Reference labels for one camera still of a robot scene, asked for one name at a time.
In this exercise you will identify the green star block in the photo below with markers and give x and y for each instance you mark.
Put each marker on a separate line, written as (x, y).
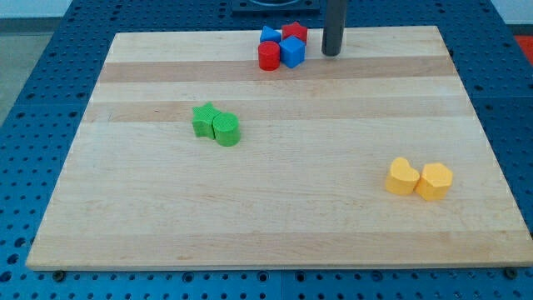
(202, 120)

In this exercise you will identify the green cylinder block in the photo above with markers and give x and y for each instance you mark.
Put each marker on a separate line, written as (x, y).
(226, 129)

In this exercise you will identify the yellow heart block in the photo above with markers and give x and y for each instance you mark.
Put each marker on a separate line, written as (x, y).
(401, 178)

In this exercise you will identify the blue cube block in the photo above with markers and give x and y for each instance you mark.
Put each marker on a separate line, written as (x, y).
(292, 51)

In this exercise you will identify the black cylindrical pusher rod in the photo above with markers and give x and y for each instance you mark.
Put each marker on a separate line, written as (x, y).
(334, 25)

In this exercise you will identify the light wooden board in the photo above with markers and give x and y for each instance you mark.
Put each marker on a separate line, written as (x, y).
(304, 187)

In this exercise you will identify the red cylinder block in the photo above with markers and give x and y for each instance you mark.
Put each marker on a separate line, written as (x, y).
(269, 53)

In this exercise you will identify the yellow hexagon block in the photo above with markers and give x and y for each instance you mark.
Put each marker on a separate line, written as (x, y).
(435, 181)

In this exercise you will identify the blue triangle block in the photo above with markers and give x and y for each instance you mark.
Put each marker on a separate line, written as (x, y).
(270, 34)

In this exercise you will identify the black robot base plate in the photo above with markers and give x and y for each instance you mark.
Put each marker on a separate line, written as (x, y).
(274, 7)

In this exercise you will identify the red star block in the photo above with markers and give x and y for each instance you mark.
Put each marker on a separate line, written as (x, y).
(296, 30)

